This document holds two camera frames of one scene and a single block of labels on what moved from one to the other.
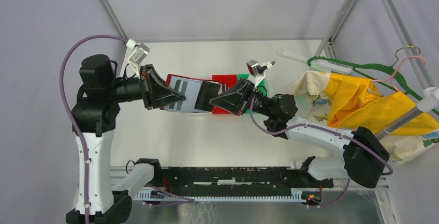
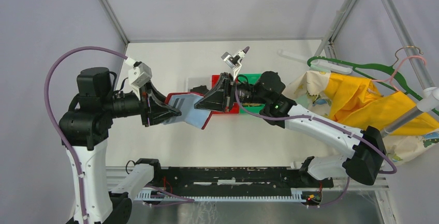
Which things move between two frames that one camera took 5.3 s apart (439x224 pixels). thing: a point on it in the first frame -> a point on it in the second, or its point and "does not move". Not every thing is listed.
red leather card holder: [222, 87] -> [185, 103]
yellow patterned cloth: [355, 104] does not move
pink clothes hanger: [391, 79] does not move
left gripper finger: [160, 100] -> [159, 115]
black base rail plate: [170, 179] does not move
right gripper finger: [232, 102] -> [214, 100]
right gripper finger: [245, 85] -> [220, 88]
